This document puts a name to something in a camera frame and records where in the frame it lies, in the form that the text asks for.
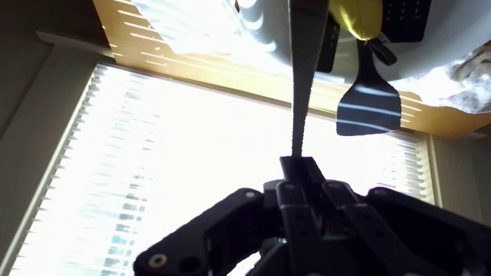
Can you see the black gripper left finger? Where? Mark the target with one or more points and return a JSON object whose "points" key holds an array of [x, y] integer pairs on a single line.
{"points": [[225, 224]]}

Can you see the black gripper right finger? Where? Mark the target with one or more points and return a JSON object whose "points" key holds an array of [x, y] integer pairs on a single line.
{"points": [[409, 230]]}

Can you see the silver spoon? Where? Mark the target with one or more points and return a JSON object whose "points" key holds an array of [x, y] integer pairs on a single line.
{"points": [[308, 50]]}

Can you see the black remote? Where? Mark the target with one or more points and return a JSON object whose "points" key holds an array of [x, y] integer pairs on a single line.
{"points": [[407, 17]]}

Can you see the black spatula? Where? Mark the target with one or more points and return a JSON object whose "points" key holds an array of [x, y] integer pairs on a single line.
{"points": [[369, 109]]}

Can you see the white textured towel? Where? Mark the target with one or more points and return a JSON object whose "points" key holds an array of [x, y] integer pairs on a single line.
{"points": [[461, 86]]}

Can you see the black flat rectangular item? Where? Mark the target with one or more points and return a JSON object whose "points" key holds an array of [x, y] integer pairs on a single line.
{"points": [[332, 46]]}

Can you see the white paper sheet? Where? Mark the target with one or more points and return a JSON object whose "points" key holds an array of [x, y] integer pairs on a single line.
{"points": [[205, 24]]}

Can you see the yellow soft item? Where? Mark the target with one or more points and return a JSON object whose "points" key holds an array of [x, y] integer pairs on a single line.
{"points": [[358, 17]]}

